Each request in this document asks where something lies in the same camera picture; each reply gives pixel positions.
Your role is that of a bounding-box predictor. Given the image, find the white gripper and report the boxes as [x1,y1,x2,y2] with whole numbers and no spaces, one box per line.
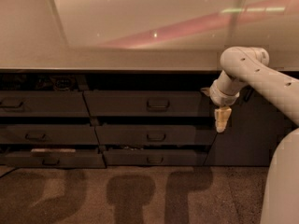
[200,80,240,133]

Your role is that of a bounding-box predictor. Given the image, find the dark drawer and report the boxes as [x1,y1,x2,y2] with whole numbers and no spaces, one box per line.
[83,91,210,117]
[0,91,89,118]
[103,149,207,166]
[4,149,106,169]
[0,124,98,145]
[94,124,219,147]

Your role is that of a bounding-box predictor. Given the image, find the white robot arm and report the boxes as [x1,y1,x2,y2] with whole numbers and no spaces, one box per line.
[202,47,299,224]

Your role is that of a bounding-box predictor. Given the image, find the pale flat item bottom drawer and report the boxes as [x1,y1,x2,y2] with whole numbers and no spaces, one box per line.
[31,148,76,153]

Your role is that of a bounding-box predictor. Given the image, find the dark items in left drawer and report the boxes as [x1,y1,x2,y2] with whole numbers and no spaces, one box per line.
[0,74,78,91]

